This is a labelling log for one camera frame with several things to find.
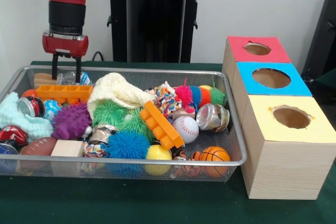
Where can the small orange basketball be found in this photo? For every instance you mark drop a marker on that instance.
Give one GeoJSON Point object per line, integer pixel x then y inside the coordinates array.
{"type": "Point", "coordinates": [214, 154]}

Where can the cream knitted cloth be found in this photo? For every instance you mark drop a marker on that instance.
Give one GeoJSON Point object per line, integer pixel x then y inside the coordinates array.
{"type": "Point", "coordinates": [116, 92]}

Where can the green spiky ball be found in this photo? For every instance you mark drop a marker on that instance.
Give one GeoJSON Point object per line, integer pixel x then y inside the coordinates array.
{"type": "Point", "coordinates": [136, 124]}

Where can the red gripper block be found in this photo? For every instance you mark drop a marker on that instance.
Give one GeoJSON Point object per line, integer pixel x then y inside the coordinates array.
{"type": "Point", "coordinates": [65, 45]}

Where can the clear shallow mesh bin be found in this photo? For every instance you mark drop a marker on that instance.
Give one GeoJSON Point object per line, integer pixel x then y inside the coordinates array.
{"type": "Point", "coordinates": [68, 171]}

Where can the wooden box three holes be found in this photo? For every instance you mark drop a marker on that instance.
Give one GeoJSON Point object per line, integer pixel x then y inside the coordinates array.
{"type": "Point", "coordinates": [283, 161]}

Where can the purple spiky ball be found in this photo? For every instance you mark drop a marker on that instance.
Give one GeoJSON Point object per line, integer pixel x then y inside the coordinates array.
{"type": "Point", "coordinates": [70, 122]}

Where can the white baseball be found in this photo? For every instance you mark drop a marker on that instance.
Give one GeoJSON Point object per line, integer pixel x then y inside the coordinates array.
{"type": "Point", "coordinates": [186, 129]}

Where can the long orange toy brick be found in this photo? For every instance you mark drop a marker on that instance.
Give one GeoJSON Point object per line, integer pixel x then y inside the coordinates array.
{"type": "Point", "coordinates": [64, 93]}

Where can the orange toy brick round studs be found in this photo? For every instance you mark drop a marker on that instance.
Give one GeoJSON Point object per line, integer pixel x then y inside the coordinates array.
{"type": "Point", "coordinates": [161, 124]}

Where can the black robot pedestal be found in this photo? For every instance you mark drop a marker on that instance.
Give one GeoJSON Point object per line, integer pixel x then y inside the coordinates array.
{"type": "Point", "coordinates": [152, 35]}

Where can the crushed silver can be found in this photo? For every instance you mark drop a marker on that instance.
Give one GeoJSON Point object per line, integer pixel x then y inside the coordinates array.
{"type": "Point", "coordinates": [212, 117]}

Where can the blue spiky ball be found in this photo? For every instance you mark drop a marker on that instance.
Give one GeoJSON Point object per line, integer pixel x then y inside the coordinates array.
{"type": "Point", "coordinates": [127, 146]}

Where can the dark green table cloth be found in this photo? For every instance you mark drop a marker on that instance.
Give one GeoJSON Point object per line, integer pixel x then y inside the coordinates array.
{"type": "Point", "coordinates": [157, 203]}

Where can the yellow ball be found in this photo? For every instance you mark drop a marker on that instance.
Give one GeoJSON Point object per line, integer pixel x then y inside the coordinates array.
{"type": "Point", "coordinates": [158, 156]}

